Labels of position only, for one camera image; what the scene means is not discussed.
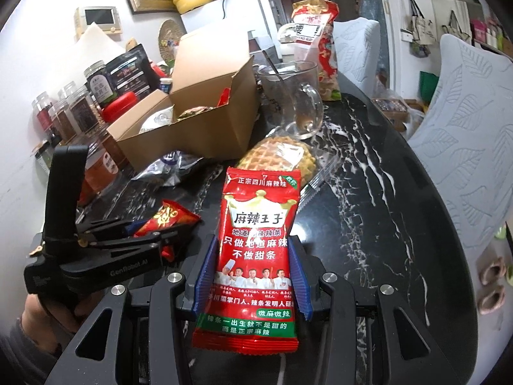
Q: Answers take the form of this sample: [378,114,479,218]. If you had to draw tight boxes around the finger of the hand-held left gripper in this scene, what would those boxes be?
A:
[75,218,139,242]
[85,222,202,252]

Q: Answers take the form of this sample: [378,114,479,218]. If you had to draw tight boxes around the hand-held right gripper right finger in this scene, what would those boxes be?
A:
[289,241,458,385]

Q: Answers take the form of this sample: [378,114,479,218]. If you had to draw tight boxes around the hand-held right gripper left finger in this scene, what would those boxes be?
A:
[44,236,220,385]

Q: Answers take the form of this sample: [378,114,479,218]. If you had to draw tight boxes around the small red gold-print packet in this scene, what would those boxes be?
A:
[134,199,202,262]

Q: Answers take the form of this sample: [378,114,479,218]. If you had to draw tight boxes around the large red spicy strip packet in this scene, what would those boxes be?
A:
[191,166,302,355]

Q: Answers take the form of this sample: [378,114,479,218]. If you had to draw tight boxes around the brown cardboard box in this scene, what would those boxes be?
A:
[106,31,260,174]

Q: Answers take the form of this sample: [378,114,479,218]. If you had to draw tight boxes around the person's left forearm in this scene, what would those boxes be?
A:
[0,316,75,385]

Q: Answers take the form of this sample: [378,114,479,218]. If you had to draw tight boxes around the person's left hand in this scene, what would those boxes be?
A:
[22,293,94,332]

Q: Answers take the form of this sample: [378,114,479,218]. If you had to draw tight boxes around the jar with orange contents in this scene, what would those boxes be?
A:
[79,148,122,206]

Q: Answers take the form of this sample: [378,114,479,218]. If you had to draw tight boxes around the clear jar with brown contents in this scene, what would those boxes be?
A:
[50,100,78,142]

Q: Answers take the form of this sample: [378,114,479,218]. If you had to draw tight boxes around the silver purple snack packet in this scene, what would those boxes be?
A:
[134,150,206,188]

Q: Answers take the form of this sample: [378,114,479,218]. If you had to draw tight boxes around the clear jar with red label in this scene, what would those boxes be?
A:
[31,92,57,130]

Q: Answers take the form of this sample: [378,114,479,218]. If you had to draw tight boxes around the clear jar with dark contents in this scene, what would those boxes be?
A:
[58,81,78,102]
[70,87,97,132]

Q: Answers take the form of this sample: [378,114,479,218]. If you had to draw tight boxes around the red plastic container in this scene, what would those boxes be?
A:
[100,91,138,124]

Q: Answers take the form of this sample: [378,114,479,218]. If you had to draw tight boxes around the dark jar with white label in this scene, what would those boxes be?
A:
[84,60,114,106]

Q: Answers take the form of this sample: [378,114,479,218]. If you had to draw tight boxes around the red green snack packet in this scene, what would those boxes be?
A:
[177,105,216,120]

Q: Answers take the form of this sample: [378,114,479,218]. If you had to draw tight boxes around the clear waffle packet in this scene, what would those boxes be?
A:
[240,126,346,202]

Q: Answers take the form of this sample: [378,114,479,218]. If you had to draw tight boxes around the black stand-up pouch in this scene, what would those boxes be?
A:
[106,44,158,94]

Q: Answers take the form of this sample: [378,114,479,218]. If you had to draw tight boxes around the white cutting board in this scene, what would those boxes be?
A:
[75,21,130,65]

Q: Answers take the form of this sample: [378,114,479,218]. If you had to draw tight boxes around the clear glass mug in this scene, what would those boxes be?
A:
[256,60,324,140]

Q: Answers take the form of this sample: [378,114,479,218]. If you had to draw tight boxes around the round woven trivet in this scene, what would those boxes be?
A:
[158,20,188,64]

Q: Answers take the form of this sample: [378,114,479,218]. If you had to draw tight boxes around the pink slippers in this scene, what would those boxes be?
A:
[476,256,508,316]

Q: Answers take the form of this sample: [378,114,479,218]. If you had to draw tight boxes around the metal spoon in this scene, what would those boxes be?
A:
[262,50,282,75]

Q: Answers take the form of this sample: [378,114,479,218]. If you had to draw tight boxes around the white fridge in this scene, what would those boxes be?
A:
[180,0,280,49]

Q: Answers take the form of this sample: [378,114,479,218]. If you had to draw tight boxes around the green bag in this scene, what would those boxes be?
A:
[418,71,440,99]

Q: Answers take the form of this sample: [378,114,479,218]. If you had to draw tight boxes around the large red cashew bag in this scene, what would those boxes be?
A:
[291,0,342,102]

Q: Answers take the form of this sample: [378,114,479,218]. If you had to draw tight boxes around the dark brown door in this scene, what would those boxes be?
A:
[274,0,326,25]

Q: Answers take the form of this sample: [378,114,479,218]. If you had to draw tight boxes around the beige tote bag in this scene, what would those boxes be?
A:
[406,0,438,46]

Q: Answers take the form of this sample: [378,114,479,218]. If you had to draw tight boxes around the beige wall intercom panel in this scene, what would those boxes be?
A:
[74,5,123,41]

